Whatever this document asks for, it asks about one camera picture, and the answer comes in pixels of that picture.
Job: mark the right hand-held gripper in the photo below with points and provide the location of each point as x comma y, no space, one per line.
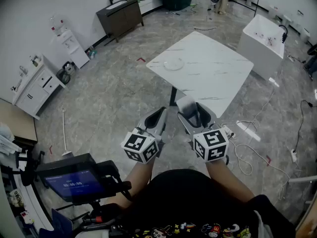
210,145

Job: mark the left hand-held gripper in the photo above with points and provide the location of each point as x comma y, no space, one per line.
138,144

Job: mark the clear glass plate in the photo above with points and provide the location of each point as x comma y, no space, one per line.
174,64

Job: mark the person's right forearm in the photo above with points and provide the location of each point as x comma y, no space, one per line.
227,182

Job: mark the person's left forearm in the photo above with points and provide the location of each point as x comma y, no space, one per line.
137,180

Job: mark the white power strip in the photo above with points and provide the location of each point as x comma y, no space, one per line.
227,131
293,155

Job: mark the person's black printed shirt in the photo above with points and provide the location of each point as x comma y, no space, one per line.
188,202

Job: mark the teal spray bottle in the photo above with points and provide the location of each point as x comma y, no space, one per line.
92,54

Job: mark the white bathtub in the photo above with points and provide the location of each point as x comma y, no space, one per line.
260,48

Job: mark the black and green bucket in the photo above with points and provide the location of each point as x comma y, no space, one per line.
64,76

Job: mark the black touchscreen tablet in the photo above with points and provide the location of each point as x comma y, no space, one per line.
74,182

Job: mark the dark wooden vanity cabinet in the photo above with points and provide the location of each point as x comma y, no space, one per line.
121,18

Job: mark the white narrow cabinet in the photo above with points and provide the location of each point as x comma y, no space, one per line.
73,48

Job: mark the white drawer cabinet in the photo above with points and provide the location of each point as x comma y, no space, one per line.
37,88

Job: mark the black bathtub faucet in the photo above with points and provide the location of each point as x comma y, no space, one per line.
284,32

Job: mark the black chair base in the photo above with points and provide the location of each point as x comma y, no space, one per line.
32,165

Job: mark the wooden desk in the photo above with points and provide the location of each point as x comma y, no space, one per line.
15,123

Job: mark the pile of white papers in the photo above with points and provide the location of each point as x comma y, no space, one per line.
7,142

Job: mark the white cartoon figure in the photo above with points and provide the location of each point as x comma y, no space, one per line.
16,198

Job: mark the red and white toy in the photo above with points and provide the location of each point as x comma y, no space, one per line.
26,217

